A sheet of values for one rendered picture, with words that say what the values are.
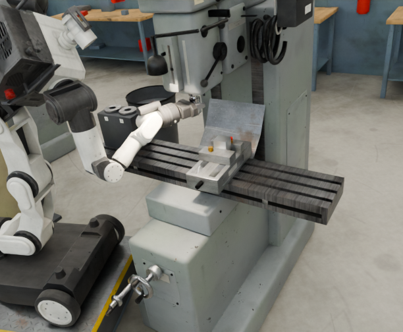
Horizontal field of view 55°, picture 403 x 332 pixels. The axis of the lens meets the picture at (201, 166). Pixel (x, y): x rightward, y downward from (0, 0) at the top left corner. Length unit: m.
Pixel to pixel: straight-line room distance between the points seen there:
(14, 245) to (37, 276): 0.19
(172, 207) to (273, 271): 0.83
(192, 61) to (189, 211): 0.61
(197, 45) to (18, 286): 1.34
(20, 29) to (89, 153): 0.45
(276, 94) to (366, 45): 3.91
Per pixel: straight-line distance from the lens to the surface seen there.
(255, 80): 1.95
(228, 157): 1.63
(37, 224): 1.98
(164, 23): 1.55
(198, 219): 1.67
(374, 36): 5.73
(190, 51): 1.51
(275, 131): 2.01
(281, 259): 2.38
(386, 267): 2.72
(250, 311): 2.13
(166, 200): 1.74
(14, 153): 1.78
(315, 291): 2.50
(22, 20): 1.47
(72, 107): 1.38
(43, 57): 1.40
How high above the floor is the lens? 1.86
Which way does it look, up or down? 30 degrees down
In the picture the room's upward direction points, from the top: 7 degrees counter-clockwise
